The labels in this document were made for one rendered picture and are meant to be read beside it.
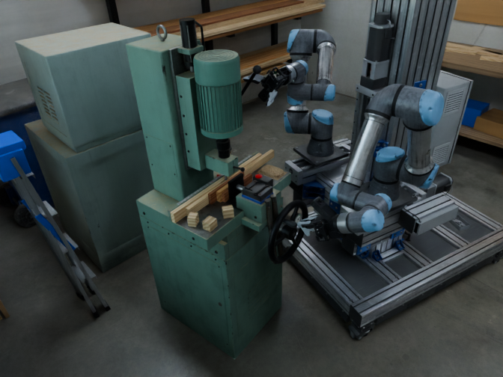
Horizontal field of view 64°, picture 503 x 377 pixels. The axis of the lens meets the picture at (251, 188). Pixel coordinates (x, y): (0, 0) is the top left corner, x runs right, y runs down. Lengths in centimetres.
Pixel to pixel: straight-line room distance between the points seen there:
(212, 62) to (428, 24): 96
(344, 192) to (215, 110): 58
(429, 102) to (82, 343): 211
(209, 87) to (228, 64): 11
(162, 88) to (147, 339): 141
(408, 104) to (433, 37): 58
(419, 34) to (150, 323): 203
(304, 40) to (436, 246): 148
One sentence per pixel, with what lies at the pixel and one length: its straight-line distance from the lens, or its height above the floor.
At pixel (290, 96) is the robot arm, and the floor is 124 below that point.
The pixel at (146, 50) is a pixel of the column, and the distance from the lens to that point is 172.
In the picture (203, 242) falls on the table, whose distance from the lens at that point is 161.
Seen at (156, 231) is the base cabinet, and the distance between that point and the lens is 207.
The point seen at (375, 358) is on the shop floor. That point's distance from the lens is 238.
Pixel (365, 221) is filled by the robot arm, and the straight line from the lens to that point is 142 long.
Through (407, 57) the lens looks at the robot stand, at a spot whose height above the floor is 141.
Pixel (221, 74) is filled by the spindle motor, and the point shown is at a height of 146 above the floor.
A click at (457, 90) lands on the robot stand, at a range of 224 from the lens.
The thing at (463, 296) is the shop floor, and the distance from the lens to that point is 282.
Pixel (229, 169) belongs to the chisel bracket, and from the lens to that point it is 174.
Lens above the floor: 194
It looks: 34 degrees down
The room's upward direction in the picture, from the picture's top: 2 degrees counter-clockwise
